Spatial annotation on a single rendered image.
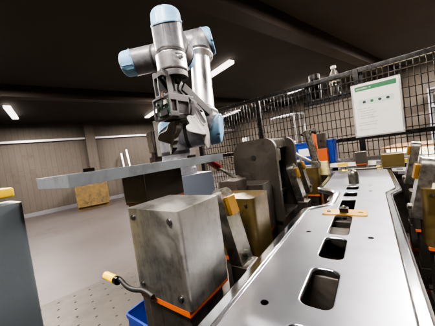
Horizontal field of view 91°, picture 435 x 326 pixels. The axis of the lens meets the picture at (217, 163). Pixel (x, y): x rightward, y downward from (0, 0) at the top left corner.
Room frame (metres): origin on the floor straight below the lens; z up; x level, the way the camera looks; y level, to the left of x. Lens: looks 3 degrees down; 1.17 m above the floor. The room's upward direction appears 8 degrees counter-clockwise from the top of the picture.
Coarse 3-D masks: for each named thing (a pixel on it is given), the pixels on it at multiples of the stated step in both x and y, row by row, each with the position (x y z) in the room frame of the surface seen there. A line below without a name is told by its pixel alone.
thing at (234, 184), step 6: (222, 180) 0.51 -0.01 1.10; (228, 180) 0.50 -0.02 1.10; (234, 180) 0.48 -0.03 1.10; (240, 180) 0.49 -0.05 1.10; (246, 180) 0.51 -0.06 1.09; (222, 186) 0.50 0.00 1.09; (228, 186) 0.49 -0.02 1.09; (234, 186) 0.48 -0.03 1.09; (240, 186) 0.49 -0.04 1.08; (246, 186) 0.51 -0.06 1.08
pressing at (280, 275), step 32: (320, 192) 0.71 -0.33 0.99; (352, 192) 0.62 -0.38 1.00; (384, 192) 0.57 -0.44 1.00; (288, 224) 0.43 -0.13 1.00; (320, 224) 0.41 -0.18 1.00; (352, 224) 0.39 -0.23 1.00; (384, 224) 0.37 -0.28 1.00; (288, 256) 0.31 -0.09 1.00; (352, 256) 0.29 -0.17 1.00; (384, 256) 0.28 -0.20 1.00; (256, 288) 0.25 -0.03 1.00; (288, 288) 0.24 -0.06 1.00; (352, 288) 0.23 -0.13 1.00; (384, 288) 0.22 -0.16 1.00; (416, 288) 0.22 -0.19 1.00; (224, 320) 0.21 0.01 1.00; (256, 320) 0.20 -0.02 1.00; (288, 320) 0.20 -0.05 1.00; (320, 320) 0.19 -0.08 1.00; (352, 320) 0.19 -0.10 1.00; (384, 320) 0.18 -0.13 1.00; (416, 320) 0.18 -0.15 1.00
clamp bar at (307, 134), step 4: (304, 132) 0.92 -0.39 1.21; (308, 132) 0.91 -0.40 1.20; (312, 132) 0.91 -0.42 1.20; (316, 132) 0.90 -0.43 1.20; (304, 136) 0.92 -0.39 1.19; (308, 136) 0.91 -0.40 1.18; (308, 140) 0.91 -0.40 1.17; (312, 140) 0.93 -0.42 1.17; (308, 144) 0.91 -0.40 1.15; (312, 144) 0.90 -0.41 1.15; (308, 148) 0.91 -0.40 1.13; (312, 148) 0.90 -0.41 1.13; (312, 152) 0.91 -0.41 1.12; (316, 152) 0.92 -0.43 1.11; (312, 156) 0.91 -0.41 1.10; (316, 156) 0.92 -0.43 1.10; (312, 160) 0.91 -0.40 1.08; (316, 160) 0.90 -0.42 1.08
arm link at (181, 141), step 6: (186, 120) 0.84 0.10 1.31; (162, 126) 0.83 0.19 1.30; (186, 132) 0.81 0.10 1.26; (180, 138) 0.82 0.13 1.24; (186, 138) 0.82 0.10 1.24; (162, 144) 0.84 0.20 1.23; (168, 144) 0.82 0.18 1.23; (180, 144) 0.83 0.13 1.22; (186, 144) 0.83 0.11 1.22; (162, 150) 0.84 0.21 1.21; (168, 150) 0.82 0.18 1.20
